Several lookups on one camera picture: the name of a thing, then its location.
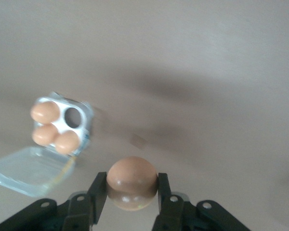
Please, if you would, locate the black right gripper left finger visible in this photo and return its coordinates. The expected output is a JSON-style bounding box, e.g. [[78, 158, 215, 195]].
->
[[64, 172, 108, 231]]

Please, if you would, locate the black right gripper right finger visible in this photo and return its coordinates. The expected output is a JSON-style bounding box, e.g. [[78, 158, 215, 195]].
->
[[151, 172, 191, 231]]

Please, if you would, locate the brown egg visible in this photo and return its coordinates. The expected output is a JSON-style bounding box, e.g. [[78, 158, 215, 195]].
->
[[31, 123, 60, 146], [30, 101, 61, 122], [54, 129, 80, 154], [106, 156, 158, 212]]

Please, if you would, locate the clear plastic egg box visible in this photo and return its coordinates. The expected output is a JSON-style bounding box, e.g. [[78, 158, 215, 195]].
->
[[0, 91, 94, 198]]

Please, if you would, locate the small brown tape patch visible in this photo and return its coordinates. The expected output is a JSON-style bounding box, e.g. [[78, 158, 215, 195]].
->
[[131, 133, 149, 151]]

